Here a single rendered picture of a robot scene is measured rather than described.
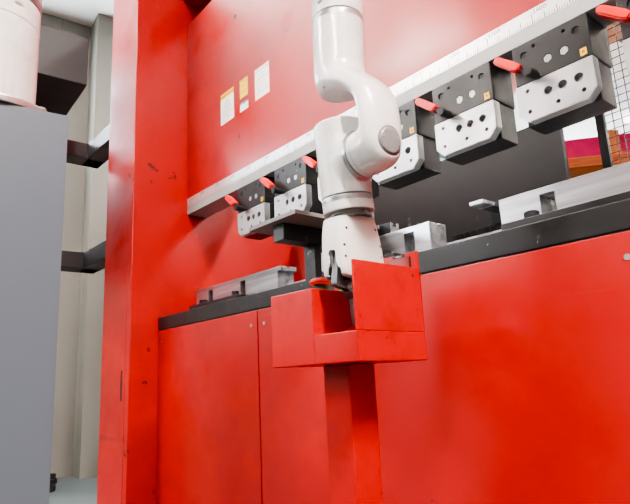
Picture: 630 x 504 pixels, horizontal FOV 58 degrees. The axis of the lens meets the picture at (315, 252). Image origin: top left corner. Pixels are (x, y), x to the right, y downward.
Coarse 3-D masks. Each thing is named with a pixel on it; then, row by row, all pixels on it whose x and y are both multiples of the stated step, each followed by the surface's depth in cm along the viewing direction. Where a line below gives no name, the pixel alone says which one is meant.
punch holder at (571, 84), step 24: (576, 24) 104; (600, 24) 107; (528, 48) 111; (552, 48) 108; (576, 48) 104; (600, 48) 105; (552, 72) 107; (576, 72) 103; (600, 72) 103; (528, 96) 110; (552, 96) 106; (576, 96) 103; (600, 96) 102; (528, 120) 109; (552, 120) 109; (576, 120) 110
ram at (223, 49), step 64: (256, 0) 192; (384, 0) 144; (448, 0) 128; (512, 0) 116; (192, 64) 225; (256, 64) 188; (384, 64) 142; (192, 128) 219; (256, 128) 184; (192, 192) 213
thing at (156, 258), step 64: (128, 0) 227; (128, 64) 219; (128, 128) 212; (128, 192) 205; (128, 256) 199; (192, 256) 212; (256, 256) 231; (128, 320) 193; (128, 384) 188; (128, 448) 184
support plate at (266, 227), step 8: (280, 216) 128; (288, 216) 126; (296, 216) 126; (304, 216) 127; (312, 216) 127; (320, 216) 128; (264, 224) 132; (272, 224) 132; (296, 224) 133; (304, 224) 133; (312, 224) 133; (320, 224) 134; (256, 232) 138; (264, 232) 138; (272, 232) 139
